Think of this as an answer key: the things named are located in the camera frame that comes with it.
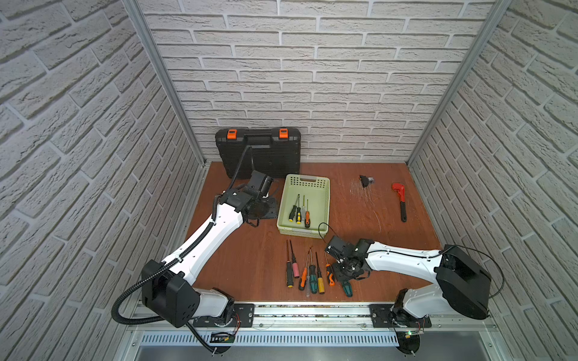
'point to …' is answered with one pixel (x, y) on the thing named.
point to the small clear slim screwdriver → (307, 278)
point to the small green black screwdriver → (312, 275)
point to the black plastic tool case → (276, 151)
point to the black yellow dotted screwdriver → (290, 272)
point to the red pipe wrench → (401, 192)
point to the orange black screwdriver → (302, 283)
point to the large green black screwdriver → (348, 288)
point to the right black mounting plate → (386, 316)
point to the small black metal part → (366, 180)
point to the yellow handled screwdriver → (320, 281)
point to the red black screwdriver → (307, 217)
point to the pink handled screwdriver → (295, 265)
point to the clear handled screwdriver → (303, 210)
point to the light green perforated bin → (317, 190)
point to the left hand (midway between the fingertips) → (276, 206)
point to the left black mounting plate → (244, 317)
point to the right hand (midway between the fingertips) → (343, 275)
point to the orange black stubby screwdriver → (330, 275)
